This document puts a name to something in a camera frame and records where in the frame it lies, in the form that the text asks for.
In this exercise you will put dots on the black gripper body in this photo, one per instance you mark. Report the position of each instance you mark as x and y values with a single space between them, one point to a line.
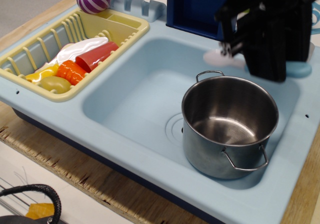
239 17

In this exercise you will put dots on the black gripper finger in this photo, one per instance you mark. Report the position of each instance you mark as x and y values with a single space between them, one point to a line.
297 29
265 51

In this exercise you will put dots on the white spoon with blue handle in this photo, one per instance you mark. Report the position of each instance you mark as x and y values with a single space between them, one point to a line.
215 58

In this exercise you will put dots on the stainless steel pot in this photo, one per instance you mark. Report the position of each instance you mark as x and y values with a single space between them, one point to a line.
227 124

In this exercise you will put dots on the light blue plastic cup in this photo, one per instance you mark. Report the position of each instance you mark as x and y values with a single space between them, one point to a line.
315 18

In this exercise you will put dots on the dark blue plastic box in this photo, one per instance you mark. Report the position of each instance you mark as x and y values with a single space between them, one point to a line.
195 16

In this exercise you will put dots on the light blue utensil holder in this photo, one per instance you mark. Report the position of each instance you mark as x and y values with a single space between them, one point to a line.
149 11

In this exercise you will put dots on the cream yellow dish rack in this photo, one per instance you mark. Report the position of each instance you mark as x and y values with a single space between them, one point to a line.
38 49

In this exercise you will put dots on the light blue toy sink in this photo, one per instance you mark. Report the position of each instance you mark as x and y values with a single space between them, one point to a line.
130 115

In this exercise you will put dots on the red plastic cup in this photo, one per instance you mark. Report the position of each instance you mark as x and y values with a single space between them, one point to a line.
90 59

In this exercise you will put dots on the white plastic plate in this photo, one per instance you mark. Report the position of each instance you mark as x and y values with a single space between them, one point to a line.
72 50

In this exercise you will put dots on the orange toy carrot piece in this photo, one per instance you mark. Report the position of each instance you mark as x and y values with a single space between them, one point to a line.
71 71

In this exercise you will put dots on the olive green toy potato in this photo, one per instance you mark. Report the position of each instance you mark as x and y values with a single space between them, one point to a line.
55 84

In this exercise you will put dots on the yellow toy food piece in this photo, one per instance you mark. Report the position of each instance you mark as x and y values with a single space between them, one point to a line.
36 77

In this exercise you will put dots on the wooden board under sink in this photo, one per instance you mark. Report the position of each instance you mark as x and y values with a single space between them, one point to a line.
114 187

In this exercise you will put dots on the yellow tape piece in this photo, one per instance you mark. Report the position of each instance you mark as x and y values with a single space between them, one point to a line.
40 210

